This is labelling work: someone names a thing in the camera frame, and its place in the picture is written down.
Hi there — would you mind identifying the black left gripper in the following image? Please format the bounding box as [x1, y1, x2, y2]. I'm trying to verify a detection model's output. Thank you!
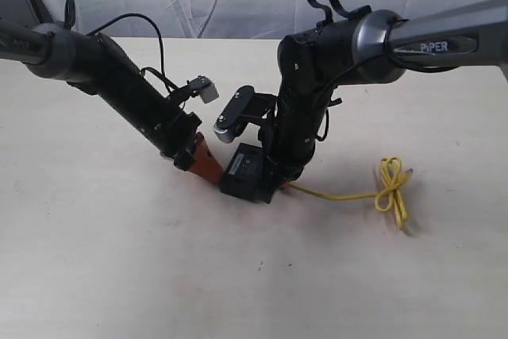
[160, 112, 223, 185]

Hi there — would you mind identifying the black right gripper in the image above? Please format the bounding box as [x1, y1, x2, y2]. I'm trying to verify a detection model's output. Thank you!
[257, 116, 302, 203]

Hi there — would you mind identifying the small black network box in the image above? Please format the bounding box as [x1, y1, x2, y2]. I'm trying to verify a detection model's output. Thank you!
[219, 143, 268, 202]

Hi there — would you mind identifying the yellow ethernet cable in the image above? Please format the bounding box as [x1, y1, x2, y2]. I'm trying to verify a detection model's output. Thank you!
[289, 156, 414, 231]

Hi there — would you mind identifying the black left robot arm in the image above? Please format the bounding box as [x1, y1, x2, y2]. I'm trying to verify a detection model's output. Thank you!
[1, 21, 224, 185]

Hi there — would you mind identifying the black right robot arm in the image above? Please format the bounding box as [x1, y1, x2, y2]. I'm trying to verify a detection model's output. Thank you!
[256, 0, 507, 202]

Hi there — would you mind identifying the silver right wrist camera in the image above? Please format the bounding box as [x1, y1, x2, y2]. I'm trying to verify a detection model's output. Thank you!
[213, 85, 255, 144]

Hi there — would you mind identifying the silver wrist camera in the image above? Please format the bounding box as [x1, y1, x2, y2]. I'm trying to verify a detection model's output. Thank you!
[213, 85, 255, 144]
[187, 75, 219, 104]

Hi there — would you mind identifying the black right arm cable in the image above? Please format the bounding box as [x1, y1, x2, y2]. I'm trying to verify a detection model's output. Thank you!
[303, 0, 410, 144]

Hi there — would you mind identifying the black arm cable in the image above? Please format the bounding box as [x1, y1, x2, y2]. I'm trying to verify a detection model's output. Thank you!
[63, 0, 191, 117]
[303, 0, 410, 144]

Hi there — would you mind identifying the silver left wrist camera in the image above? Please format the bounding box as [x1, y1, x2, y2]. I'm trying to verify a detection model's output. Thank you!
[187, 75, 219, 104]

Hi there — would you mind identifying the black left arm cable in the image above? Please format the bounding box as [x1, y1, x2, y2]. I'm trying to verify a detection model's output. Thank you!
[63, 0, 191, 117]

